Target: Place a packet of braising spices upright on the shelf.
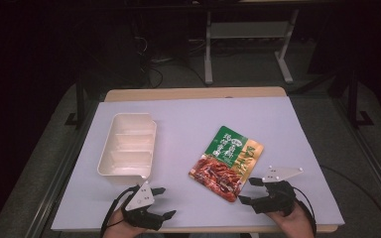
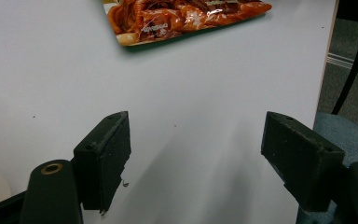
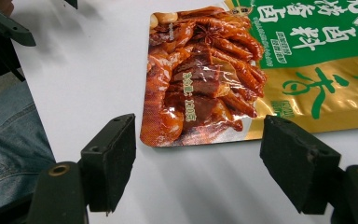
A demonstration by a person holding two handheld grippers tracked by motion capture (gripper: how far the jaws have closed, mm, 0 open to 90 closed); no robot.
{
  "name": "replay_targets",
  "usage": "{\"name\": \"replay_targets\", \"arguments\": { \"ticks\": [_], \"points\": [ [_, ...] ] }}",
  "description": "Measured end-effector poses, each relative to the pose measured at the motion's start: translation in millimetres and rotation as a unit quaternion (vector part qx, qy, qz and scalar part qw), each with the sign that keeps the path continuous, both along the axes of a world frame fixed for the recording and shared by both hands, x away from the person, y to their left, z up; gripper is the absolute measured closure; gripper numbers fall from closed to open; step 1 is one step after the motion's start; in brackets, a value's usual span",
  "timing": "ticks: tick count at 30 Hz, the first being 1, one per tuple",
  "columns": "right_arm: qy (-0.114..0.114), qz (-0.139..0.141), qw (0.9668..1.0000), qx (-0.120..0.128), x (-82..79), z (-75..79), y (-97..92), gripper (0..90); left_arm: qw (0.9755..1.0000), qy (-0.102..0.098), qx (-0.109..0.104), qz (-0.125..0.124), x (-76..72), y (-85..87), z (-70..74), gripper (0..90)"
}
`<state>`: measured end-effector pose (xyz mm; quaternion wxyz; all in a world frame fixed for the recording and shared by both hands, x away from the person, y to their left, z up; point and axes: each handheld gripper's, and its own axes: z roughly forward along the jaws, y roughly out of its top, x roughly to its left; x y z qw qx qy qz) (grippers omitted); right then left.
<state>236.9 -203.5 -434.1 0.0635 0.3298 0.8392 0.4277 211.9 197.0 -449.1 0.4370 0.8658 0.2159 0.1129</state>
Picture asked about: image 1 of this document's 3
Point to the green and red snack packet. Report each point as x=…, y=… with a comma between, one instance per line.
x=226, y=165

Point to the white table sheet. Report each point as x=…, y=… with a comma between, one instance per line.
x=185, y=115

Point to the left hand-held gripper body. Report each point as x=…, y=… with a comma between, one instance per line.
x=141, y=198

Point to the white metal stand frame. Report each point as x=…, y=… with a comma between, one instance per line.
x=248, y=29

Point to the aluminium frame rail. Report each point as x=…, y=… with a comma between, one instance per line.
x=373, y=165
x=56, y=185

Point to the person's right hand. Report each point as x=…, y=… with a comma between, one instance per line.
x=296, y=224

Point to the person's left hand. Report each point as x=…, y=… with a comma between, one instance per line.
x=120, y=228

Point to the black metal stand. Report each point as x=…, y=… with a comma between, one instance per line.
x=353, y=99
x=80, y=105

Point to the white divided plastic tray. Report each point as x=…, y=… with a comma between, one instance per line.
x=127, y=148

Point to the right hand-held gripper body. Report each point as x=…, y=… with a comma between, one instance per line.
x=279, y=198

